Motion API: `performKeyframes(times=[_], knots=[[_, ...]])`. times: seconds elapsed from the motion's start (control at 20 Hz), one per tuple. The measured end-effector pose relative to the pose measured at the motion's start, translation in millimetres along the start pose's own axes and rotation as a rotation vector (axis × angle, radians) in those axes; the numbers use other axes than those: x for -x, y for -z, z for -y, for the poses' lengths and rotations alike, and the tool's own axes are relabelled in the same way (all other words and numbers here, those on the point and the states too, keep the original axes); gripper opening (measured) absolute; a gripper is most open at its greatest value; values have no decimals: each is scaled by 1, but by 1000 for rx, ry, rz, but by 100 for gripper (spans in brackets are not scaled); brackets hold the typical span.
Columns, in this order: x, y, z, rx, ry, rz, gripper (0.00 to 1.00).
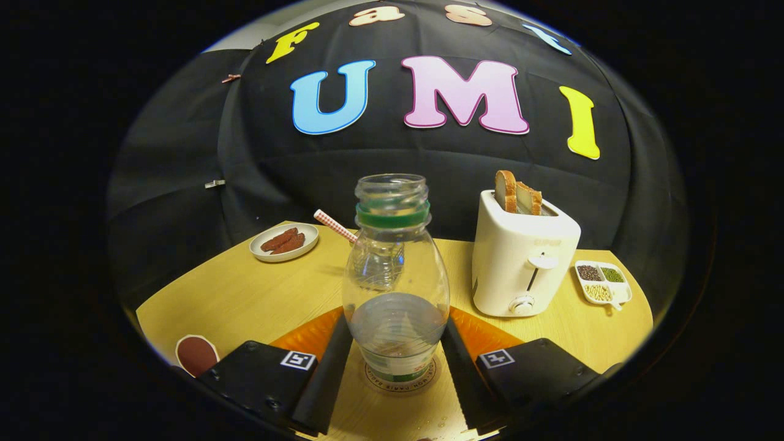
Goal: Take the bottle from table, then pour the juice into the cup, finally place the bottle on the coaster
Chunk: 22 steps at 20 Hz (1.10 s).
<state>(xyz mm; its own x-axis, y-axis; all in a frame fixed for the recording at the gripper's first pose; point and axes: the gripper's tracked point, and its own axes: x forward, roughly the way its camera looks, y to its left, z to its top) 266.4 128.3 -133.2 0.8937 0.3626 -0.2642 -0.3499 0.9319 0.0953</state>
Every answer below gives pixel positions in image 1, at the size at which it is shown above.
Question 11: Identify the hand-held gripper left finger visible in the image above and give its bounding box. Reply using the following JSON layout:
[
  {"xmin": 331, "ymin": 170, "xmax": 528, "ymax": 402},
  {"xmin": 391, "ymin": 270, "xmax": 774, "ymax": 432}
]
[{"xmin": 196, "ymin": 306, "xmax": 355, "ymax": 437}]

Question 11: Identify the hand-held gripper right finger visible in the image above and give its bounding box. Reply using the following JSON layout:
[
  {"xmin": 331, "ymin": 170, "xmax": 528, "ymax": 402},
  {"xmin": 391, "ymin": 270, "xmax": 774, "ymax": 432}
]
[{"xmin": 440, "ymin": 306, "xmax": 604, "ymax": 435}]

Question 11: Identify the round wooden coaster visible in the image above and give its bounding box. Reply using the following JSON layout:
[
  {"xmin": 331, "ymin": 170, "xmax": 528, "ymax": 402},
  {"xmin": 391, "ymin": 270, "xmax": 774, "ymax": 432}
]
[{"xmin": 364, "ymin": 358, "xmax": 437, "ymax": 393}]

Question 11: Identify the clear plastic juice bottle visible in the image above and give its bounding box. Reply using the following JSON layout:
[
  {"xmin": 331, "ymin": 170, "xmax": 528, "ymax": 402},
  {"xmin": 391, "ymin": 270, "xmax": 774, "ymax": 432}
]
[{"xmin": 342, "ymin": 173, "xmax": 451, "ymax": 384}]

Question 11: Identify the cream cup with wooden handle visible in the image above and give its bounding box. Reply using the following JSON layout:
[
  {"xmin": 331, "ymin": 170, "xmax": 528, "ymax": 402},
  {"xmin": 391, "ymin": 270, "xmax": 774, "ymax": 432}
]
[{"xmin": 175, "ymin": 334, "xmax": 220, "ymax": 378}]

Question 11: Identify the wooden table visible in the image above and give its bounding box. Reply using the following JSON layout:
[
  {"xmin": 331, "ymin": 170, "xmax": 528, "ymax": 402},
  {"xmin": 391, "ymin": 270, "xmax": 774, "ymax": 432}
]
[{"xmin": 136, "ymin": 220, "xmax": 654, "ymax": 441}]

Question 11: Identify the white toaster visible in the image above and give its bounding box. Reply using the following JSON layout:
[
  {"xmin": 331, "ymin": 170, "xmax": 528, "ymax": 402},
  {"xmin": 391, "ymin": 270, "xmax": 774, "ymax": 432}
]
[{"xmin": 472, "ymin": 189, "xmax": 581, "ymax": 317}]

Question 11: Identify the brown sausage piece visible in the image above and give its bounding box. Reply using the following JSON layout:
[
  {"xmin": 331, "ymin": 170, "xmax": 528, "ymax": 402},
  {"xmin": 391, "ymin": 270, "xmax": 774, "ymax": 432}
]
[
  {"xmin": 261, "ymin": 227, "xmax": 299, "ymax": 252},
  {"xmin": 270, "ymin": 233, "xmax": 306, "ymax": 255}
]

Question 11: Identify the small white round plate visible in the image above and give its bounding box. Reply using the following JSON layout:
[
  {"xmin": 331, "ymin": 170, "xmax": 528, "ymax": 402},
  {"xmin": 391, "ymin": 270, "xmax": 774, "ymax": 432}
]
[{"xmin": 249, "ymin": 223, "xmax": 320, "ymax": 263}]

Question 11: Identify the red striped paper straw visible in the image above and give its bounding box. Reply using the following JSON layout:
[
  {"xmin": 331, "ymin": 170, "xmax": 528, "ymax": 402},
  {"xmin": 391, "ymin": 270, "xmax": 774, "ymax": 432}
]
[{"xmin": 314, "ymin": 209, "xmax": 360, "ymax": 245}]

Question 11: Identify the white divided bean dish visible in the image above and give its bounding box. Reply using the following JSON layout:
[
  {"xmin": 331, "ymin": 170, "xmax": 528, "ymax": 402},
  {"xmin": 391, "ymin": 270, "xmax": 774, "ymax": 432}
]
[{"xmin": 574, "ymin": 260, "xmax": 633, "ymax": 311}]

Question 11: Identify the toasted bread slice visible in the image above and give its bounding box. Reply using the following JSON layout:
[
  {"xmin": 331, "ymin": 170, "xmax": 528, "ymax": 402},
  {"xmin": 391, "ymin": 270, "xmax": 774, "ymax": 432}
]
[
  {"xmin": 495, "ymin": 170, "xmax": 519, "ymax": 213},
  {"xmin": 516, "ymin": 181, "xmax": 543, "ymax": 216}
]

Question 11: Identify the black backdrop cloth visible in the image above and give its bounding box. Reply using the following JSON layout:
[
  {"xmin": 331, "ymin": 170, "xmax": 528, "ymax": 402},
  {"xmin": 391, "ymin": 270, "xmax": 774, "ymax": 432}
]
[{"xmin": 107, "ymin": 0, "xmax": 690, "ymax": 320}]

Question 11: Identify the metal wire basket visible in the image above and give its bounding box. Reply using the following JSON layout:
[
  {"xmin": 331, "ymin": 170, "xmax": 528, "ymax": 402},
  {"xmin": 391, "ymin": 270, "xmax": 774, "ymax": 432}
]
[{"xmin": 350, "ymin": 238, "xmax": 406, "ymax": 292}]

